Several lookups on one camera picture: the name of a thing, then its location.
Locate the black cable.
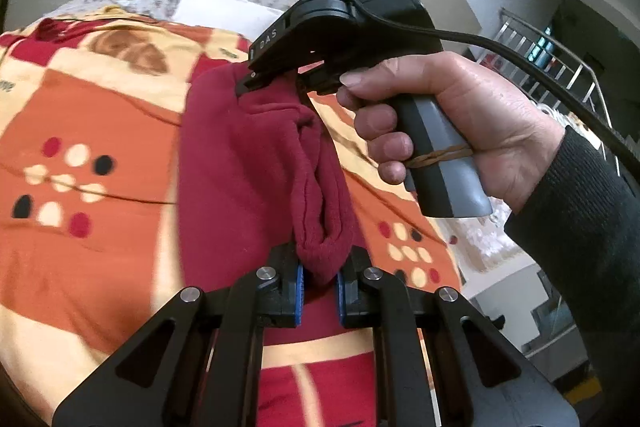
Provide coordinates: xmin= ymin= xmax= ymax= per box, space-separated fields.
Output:
xmin=336 ymin=0 xmax=640 ymax=172

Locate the orange cream patterned blanket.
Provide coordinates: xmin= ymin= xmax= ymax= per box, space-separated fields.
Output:
xmin=0 ymin=4 xmax=463 ymax=427

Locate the person's right forearm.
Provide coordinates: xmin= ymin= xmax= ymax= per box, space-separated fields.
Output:
xmin=502 ymin=127 xmax=640 ymax=427

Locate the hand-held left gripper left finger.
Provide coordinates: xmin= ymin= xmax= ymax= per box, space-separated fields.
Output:
xmin=51 ymin=243 xmax=306 ymax=427

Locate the metal stair railing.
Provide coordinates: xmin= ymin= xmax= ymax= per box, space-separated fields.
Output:
xmin=497 ymin=7 xmax=613 ymax=148

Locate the person's right hand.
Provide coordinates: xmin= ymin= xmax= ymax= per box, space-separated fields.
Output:
xmin=336 ymin=52 xmax=568 ymax=212

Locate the maroon small garment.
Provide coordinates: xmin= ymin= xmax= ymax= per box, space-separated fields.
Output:
xmin=177 ymin=62 xmax=378 ymax=350

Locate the white pillow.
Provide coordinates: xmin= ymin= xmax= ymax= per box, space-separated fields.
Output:
xmin=171 ymin=0 xmax=286 ymax=40

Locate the white lace cloth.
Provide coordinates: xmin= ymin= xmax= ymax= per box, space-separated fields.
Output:
xmin=447 ymin=197 xmax=533 ymax=280

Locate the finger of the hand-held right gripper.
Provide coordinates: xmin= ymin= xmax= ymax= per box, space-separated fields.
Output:
xmin=234 ymin=69 xmax=283 ymax=96

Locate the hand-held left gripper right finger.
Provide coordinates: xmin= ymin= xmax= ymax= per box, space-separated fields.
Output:
xmin=336 ymin=247 xmax=576 ymax=427

